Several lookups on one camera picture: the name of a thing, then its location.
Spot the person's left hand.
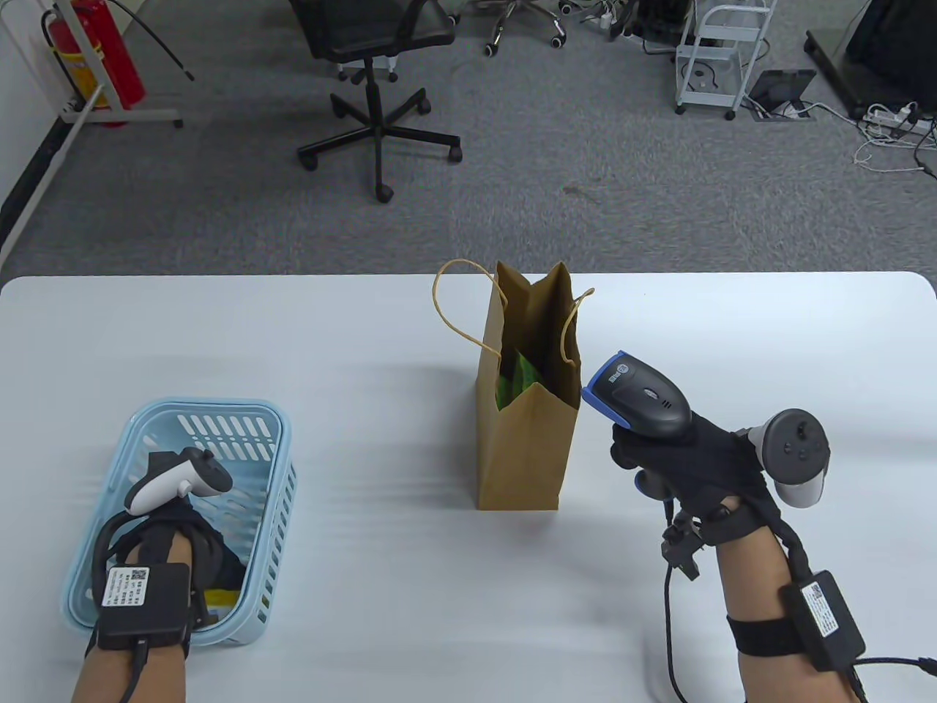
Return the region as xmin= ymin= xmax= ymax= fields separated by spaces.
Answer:
xmin=110 ymin=450 xmax=247 ymax=594

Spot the person's right hand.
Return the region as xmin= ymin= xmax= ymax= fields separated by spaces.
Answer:
xmin=611 ymin=414 xmax=777 ymax=548

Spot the black blue barcode scanner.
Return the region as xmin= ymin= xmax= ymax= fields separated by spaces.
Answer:
xmin=582 ymin=350 xmax=693 ymax=506

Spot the brown paper bag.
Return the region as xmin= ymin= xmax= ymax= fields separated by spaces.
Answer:
xmin=432 ymin=258 xmax=596 ymax=511

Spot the green bag of chips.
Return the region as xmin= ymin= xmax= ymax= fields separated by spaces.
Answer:
xmin=496 ymin=350 xmax=544 ymax=411

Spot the person's right forearm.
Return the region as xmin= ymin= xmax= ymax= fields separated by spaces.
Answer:
xmin=714 ymin=527 xmax=865 ymax=703

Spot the white black left hand controller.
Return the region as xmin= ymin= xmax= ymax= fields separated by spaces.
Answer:
xmin=124 ymin=448 xmax=234 ymax=517

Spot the white black hand controller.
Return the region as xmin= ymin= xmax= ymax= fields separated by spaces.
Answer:
xmin=124 ymin=448 xmax=234 ymax=517
xmin=747 ymin=409 xmax=832 ymax=508

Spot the black left wrist sensor box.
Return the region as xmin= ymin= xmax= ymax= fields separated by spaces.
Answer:
xmin=86 ymin=562 xmax=195 ymax=652

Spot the black wrist sensor box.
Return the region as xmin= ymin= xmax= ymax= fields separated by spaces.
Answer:
xmin=86 ymin=562 xmax=195 ymax=652
xmin=727 ymin=571 xmax=867 ymax=673

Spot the white black right hand controller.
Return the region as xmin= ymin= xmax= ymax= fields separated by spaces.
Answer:
xmin=747 ymin=409 xmax=832 ymax=508

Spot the light blue plastic basket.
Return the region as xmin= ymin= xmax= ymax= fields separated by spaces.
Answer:
xmin=60 ymin=398 xmax=297 ymax=647

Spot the black right wrist sensor box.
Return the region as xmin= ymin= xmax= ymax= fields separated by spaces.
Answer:
xmin=727 ymin=571 xmax=867 ymax=673

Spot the black floor outlet box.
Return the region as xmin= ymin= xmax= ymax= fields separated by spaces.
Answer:
xmin=747 ymin=70 xmax=817 ymax=122

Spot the white power strip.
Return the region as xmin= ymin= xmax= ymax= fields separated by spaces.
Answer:
xmin=862 ymin=103 xmax=937 ymax=136

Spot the white metal cart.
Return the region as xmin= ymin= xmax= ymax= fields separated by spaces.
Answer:
xmin=673 ymin=0 xmax=778 ymax=122

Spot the white metal extinguisher stand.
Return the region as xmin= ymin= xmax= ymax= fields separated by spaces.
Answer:
xmin=57 ymin=0 xmax=184 ymax=130

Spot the black office chair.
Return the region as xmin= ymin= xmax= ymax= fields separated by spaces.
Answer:
xmin=288 ymin=0 xmax=463 ymax=204

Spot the black equipment stand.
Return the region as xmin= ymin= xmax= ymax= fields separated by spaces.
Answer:
xmin=804 ymin=0 xmax=937 ymax=122

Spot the chrome chair base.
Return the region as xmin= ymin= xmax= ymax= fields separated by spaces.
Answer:
xmin=468 ymin=0 xmax=568 ymax=58

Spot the red fire extinguisher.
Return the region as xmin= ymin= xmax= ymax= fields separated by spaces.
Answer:
xmin=40 ymin=0 xmax=147 ymax=129

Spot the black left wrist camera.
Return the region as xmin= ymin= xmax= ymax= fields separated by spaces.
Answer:
xmin=189 ymin=582 xmax=220 ymax=629

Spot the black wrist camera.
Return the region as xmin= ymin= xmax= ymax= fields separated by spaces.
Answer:
xmin=189 ymin=582 xmax=220 ymax=629
xmin=661 ymin=513 xmax=707 ymax=581

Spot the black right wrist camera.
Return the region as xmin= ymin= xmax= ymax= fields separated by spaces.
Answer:
xmin=661 ymin=513 xmax=707 ymax=581

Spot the white floor cable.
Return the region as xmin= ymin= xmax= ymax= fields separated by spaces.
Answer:
xmin=853 ymin=135 xmax=937 ymax=176

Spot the pile of black cables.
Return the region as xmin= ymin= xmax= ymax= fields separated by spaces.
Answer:
xmin=560 ymin=0 xmax=696 ymax=56

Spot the black rubber hose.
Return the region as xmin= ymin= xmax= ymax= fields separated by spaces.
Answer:
xmin=110 ymin=0 xmax=196 ymax=83

